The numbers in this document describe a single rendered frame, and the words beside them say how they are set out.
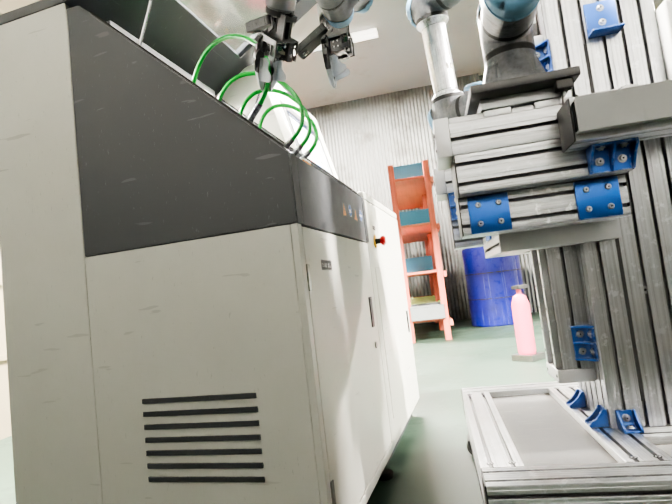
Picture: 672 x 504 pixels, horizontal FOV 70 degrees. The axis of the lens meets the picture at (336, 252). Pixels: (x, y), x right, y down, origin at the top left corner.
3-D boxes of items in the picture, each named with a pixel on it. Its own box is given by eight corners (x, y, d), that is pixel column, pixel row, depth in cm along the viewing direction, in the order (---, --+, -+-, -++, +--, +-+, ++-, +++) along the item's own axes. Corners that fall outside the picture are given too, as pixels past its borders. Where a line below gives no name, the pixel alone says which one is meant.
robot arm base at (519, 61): (542, 100, 118) (536, 62, 119) (557, 75, 103) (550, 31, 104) (478, 112, 121) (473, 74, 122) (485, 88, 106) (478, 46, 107)
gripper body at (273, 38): (272, 65, 122) (278, 14, 115) (254, 53, 127) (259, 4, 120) (296, 64, 127) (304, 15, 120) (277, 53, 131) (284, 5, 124)
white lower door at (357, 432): (339, 544, 101) (304, 225, 107) (329, 543, 102) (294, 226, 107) (393, 441, 163) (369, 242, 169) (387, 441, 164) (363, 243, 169)
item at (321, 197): (303, 224, 108) (296, 155, 110) (286, 227, 110) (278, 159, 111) (366, 241, 168) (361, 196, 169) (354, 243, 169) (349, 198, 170)
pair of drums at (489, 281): (523, 314, 674) (513, 245, 682) (544, 322, 549) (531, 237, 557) (466, 319, 689) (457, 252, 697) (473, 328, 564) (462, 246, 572)
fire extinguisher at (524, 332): (542, 355, 344) (531, 283, 348) (550, 360, 322) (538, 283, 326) (509, 358, 348) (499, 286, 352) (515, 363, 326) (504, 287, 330)
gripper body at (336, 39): (348, 47, 136) (343, 6, 137) (320, 54, 138) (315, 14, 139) (355, 58, 143) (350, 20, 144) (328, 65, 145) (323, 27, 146)
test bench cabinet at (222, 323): (339, 603, 98) (296, 222, 104) (107, 585, 114) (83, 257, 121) (397, 469, 165) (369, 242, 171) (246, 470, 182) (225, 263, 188)
